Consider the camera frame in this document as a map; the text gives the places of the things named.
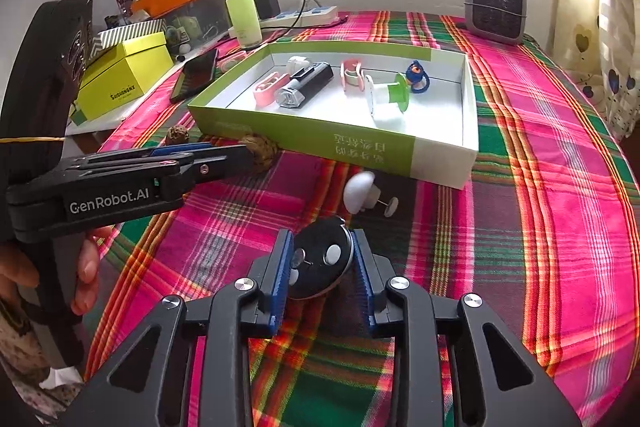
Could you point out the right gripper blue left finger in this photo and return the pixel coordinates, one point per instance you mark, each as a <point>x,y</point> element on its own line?
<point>272,277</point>

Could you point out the black round disc device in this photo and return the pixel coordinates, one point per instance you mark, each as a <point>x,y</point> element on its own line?
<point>322,254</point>

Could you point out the person's left hand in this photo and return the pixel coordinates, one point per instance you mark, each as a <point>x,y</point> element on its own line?
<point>16,269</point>

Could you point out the grey small space heater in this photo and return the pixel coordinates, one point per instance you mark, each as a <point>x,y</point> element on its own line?
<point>499,20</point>

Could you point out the striped grey white box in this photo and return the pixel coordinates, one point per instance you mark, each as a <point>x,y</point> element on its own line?
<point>107,39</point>

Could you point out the green white spool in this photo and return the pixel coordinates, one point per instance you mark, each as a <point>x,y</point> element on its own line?
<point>385,99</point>

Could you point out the left brown walnut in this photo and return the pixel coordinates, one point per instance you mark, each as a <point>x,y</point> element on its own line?
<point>177,135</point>

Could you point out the black cylindrical light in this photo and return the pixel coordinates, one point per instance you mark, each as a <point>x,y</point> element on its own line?
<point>306,83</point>

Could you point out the white ribbed small cap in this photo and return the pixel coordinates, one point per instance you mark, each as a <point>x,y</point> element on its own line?
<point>296,63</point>

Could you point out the heart patterned curtain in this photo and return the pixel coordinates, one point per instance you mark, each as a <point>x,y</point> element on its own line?
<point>596,42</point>

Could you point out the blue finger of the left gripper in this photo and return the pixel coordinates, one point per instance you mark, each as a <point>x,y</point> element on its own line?
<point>166,150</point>
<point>218,162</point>

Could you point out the right brown walnut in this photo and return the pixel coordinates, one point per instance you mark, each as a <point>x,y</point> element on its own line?
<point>265,152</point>

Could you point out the black charger plug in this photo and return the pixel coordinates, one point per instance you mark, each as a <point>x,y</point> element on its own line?
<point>267,9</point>

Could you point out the plaid pink green tablecloth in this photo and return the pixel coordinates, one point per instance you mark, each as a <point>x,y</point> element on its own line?
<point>546,230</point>

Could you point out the pink clip near phone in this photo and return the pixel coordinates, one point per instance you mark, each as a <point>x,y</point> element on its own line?
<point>231,61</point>

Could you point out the pink clip with white roller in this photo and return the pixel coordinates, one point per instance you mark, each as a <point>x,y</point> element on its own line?
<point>351,74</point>

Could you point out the brown walnut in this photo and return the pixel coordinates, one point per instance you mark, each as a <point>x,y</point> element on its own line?
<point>265,152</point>
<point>177,135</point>

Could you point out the blue braided rope keychain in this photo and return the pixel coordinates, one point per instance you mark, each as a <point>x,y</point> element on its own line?
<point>417,78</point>

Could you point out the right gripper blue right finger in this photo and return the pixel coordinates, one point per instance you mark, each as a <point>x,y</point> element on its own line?
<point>372,272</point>

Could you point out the white mushroom shaped knob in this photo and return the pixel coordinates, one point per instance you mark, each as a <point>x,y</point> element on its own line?
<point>361,193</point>

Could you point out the yellow shoe box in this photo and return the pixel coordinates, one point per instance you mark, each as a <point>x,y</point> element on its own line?
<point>121,75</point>

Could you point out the green lotion bottle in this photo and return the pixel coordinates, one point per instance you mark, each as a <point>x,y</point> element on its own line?
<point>245,22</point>

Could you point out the green white cardboard tray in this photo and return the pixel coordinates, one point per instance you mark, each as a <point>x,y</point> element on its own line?
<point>436,140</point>

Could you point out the black smartphone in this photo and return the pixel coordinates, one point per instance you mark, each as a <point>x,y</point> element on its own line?
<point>195,76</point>

